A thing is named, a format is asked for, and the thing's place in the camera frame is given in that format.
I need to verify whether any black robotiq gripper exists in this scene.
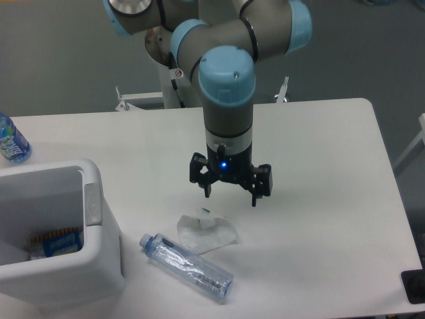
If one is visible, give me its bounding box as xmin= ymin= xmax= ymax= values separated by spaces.
xmin=189 ymin=145 xmax=273 ymax=207

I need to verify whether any white plastic wrapper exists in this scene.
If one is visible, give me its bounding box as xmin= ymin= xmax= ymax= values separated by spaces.
xmin=177 ymin=207 xmax=240 ymax=255

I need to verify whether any clear plastic bottle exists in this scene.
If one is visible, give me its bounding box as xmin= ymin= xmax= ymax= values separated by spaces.
xmin=139 ymin=233 xmax=234 ymax=303

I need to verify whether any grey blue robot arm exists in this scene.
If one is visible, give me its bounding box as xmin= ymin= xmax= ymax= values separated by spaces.
xmin=104 ymin=1 xmax=313 ymax=201

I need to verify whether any white trash can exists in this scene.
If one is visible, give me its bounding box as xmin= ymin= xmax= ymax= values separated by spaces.
xmin=1 ymin=159 xmax=125 ymax=307

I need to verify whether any blue snack packet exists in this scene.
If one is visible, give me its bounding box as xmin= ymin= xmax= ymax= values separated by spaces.
xmin=29 ymin=227 xmax=82 ymax=261

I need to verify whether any black clamp at table edge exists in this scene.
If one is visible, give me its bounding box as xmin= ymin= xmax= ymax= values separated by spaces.
xmin=401 ymin=269 xmax=424 ymax=304

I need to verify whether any blue labelled water bottle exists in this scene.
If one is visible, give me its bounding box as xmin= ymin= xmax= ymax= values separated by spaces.
xmin=1 ymin=112 xmax=32 ymax=163

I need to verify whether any white pedestal foot bracket right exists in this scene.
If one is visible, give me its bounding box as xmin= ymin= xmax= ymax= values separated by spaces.
xmin=274 ymin=76 xmax=290 ymax=103

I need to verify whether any white pedestal foot bracket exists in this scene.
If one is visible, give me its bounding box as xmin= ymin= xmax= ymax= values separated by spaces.
xmin=274 ymin=76 xmax=290 ymax=103
xmin=115 ymin=86 xmax=164 ymax=112

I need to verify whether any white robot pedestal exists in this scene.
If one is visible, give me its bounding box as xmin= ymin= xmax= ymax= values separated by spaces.
xmin=144 ymin=26 xmax=204 ymax=109

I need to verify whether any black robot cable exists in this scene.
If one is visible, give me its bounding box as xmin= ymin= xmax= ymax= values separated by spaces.
xmin=167 ymin=51 xmax=186 ymax=108

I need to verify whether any white frame at right edge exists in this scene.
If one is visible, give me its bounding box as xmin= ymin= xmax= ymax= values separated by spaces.
xmin=392 ymin=114 xmax=424 ymax=177

